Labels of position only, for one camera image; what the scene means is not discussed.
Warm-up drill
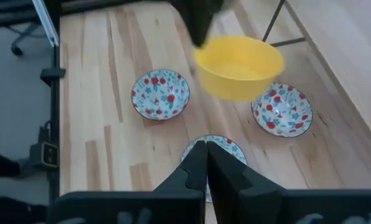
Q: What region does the aluminium extrusion bar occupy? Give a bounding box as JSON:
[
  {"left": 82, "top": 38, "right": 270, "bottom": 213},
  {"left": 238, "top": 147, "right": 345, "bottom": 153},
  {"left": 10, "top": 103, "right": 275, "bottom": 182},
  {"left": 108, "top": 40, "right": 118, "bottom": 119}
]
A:
[{"left": 31, "top": 0, "right": 60, "bottom": 48}]

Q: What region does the wooden shelf board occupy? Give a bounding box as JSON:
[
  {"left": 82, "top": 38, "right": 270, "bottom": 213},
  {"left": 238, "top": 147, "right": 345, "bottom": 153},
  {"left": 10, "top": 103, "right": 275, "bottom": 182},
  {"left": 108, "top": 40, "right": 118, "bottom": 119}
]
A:
[{"left": 284, "top": 0, "right": 371, "bottom": 152}]

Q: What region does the red bowl with floral inside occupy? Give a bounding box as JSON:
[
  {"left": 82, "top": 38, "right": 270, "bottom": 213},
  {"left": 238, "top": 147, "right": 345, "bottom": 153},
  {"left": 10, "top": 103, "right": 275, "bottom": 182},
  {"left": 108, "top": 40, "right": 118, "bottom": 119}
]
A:
[
  {"left": 180, "top": 134, "right": 248, "bottom": 203},
  {"left": 250, "top": 82, "right": 314, "bottom": 139},
  {"left": 130, "top": 68, "right": 191, "bottom": 121}
]

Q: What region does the black table frame post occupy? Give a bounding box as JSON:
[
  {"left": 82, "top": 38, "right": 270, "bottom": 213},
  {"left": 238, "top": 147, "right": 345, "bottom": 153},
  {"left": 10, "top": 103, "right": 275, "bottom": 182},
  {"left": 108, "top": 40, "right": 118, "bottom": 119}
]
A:
[{"left": 39, "top": 0, "right": 67, "bottom": 206}]

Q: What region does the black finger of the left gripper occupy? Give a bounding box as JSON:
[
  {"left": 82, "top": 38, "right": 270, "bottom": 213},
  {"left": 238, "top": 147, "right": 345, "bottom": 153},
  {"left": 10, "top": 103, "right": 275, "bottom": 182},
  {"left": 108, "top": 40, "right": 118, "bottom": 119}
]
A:
[{"left": 169, "top": 0, "right": 226, "bottom": 49}]

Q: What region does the office chair base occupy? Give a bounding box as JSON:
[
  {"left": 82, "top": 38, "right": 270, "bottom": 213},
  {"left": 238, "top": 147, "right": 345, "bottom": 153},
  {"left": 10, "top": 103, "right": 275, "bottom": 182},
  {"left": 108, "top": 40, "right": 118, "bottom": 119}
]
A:
[{"left": 0, "top": 0, "right": 49, "bottom": 57}]

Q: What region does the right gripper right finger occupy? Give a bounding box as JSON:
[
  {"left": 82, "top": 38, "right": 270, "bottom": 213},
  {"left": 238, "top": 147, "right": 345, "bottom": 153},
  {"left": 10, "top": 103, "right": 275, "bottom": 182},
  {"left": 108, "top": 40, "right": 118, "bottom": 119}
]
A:
[{"left": 206, "top": 141, "right": 371, "bottom": 224}]

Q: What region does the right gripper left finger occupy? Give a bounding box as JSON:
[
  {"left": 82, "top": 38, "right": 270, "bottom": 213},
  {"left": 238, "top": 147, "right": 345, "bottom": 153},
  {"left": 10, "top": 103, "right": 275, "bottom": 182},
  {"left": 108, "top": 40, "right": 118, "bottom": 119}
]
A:
[{"left": 47, "top": 139, "right": 209, "bottom": 224}]

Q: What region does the black power box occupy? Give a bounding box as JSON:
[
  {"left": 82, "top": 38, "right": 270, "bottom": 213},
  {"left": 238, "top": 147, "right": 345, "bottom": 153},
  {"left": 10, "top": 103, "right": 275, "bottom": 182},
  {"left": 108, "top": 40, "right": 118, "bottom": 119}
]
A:
[{"left": 29, "top": 126, "right": 60, "bottom": 170}]

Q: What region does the yellow plastic bowl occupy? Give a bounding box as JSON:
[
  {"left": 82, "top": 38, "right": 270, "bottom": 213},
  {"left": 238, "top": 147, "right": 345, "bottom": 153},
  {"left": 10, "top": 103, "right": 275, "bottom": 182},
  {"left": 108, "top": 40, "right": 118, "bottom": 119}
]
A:
[{"left": 193, "top": 34, "right": 286, "bottom": 102}]

